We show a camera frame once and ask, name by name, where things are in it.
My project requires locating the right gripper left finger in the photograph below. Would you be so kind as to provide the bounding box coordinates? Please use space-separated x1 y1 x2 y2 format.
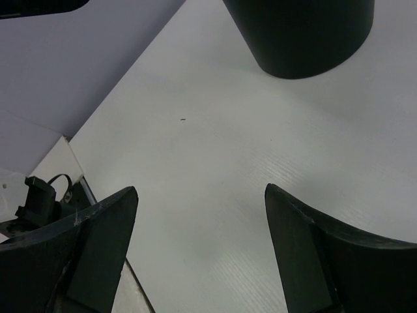
1 186 138 312

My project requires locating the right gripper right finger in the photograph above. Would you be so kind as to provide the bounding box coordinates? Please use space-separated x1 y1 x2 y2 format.
265 184 416 312

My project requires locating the black cylindrical waste bin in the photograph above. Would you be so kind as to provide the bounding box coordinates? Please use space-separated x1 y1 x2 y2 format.
224 0 375 80

